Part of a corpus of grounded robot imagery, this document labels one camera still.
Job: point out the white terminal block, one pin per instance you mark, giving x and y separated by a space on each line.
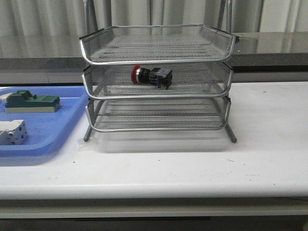
12 132

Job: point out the green and grey switch block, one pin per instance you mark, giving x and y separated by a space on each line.
23 101

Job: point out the red emergency push button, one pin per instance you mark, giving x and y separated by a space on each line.
158 77

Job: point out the blue plastic tray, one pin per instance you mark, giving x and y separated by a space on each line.
46 132

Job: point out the silver mesh tray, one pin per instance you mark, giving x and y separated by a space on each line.
118 45
141 115
202 80

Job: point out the grey stone counter ledge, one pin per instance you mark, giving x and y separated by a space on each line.
255 52

